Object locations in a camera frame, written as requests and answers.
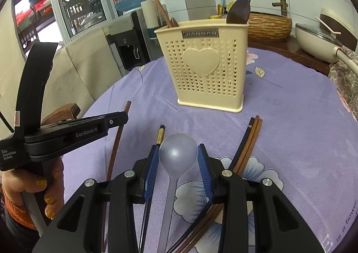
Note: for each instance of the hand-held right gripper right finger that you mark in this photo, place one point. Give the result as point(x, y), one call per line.
point(205, 174)

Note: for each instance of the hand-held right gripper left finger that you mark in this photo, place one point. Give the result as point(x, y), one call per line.
point(151, 174)

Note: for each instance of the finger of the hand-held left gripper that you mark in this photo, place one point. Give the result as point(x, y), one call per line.
point(117, 121)

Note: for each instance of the cream plastic utensil holder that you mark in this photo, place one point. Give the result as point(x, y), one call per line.
point(201, 74)

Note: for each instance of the dark wooden spoon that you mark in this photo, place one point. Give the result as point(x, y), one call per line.
point(237, 11)

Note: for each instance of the person's left forearm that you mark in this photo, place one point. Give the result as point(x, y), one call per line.
point(14, 209)

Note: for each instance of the person's left hand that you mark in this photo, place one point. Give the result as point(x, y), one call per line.
point(16, 186)

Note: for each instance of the dark wooden chair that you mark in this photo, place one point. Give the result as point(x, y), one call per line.
point(63, 114)

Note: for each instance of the dark chopstick with gold band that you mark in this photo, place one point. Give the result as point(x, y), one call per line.
point(161, 137)

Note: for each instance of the bundle of chopsticks right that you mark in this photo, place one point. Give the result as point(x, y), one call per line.
point(242, 141)

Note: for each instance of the beige cloth cover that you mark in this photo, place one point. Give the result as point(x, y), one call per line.
point(84, 74)

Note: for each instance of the water dispenser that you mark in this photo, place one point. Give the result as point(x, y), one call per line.
point(128, 43)

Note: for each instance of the purple floral tablecloth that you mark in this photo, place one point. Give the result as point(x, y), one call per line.
point(293, 130)

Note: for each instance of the woven basket wash basin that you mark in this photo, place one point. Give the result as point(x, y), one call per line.
point(268, 28)

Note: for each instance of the yellow soap pump bottle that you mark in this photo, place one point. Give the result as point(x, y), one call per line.
point(232, 4)

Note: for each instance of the brown floral cloth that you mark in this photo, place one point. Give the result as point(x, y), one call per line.
point(345, 79)

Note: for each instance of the glass pan lid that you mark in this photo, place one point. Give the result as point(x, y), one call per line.
point(316, 35)

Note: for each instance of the bronze faucet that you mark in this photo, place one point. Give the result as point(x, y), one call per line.
point(281, 5)

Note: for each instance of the cream and brown rice cooker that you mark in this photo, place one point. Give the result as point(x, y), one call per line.
point(341, 22)

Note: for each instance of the sliding window frame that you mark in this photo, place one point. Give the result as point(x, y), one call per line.
point(54, 4)

